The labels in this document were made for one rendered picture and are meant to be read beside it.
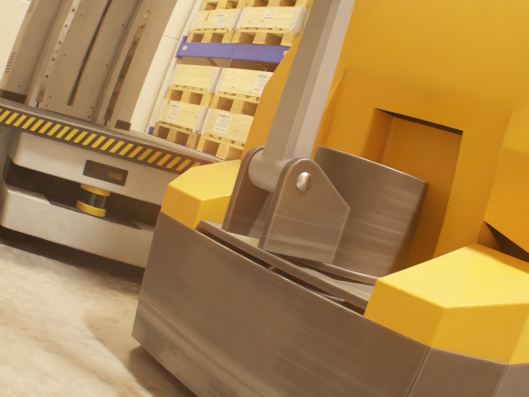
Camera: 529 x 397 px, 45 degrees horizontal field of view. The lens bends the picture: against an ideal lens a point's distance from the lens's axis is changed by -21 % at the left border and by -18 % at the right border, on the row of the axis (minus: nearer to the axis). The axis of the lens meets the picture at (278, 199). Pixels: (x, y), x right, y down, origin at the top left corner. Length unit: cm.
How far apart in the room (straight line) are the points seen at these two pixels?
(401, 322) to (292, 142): 28
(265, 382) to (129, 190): 95
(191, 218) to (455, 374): 57
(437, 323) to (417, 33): 59
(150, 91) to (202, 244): 583
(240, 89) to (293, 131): 456
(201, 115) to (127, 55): 347
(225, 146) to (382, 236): 448
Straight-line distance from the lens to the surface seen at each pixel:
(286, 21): 531
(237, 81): 557
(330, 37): 96
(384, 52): 123
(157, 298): 123
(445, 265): 87
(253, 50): 555
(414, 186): 101
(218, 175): 129
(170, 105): 639
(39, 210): 176
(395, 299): 81
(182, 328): 115
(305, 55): 97
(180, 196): 121
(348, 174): 99
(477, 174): 100
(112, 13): 248
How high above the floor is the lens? 41
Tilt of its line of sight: 3 degrees down
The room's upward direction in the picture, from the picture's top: 17 degrees clockwise
